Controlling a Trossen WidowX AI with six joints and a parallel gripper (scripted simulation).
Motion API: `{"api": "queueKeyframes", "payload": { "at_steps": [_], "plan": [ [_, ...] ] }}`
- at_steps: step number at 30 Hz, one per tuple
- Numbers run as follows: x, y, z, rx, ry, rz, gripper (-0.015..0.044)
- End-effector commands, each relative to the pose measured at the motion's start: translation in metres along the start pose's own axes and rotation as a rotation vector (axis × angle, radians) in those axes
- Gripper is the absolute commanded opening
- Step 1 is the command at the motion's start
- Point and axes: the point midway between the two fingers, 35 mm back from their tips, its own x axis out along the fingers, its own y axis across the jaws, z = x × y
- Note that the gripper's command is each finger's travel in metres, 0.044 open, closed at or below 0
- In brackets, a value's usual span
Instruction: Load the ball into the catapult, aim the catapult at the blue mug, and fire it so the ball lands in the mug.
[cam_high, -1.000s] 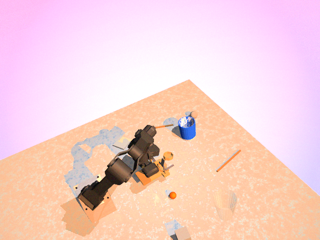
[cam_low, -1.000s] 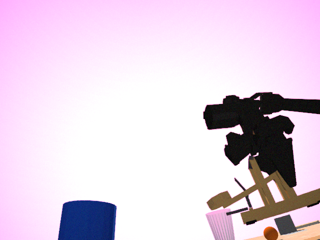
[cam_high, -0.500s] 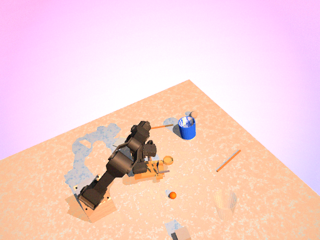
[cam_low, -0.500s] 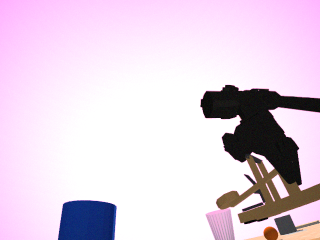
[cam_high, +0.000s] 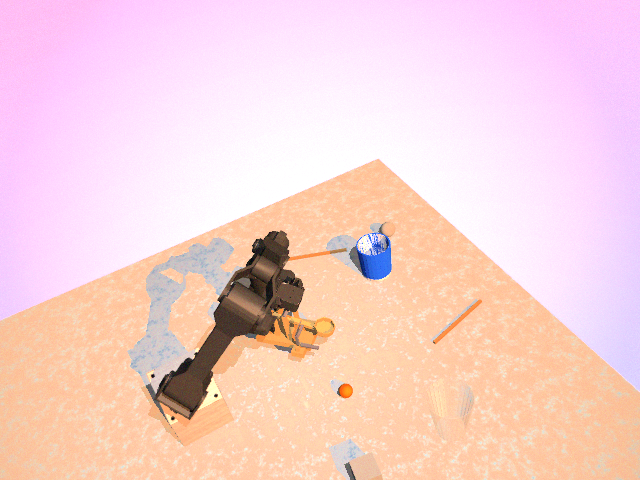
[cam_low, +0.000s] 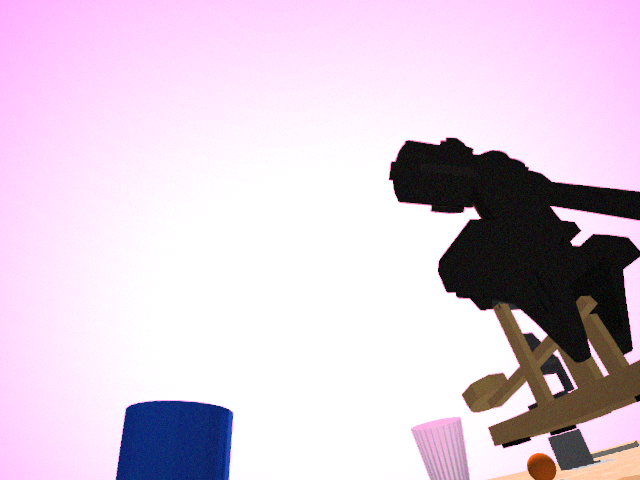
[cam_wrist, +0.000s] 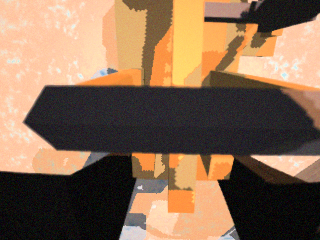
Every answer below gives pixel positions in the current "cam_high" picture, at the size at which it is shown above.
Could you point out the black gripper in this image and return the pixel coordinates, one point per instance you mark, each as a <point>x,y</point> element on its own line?
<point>267,324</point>

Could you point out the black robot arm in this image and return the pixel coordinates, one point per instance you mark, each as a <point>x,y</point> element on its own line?
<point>239,310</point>

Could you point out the pale yellow flat square pad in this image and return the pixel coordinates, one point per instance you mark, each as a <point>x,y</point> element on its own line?
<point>244,281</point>

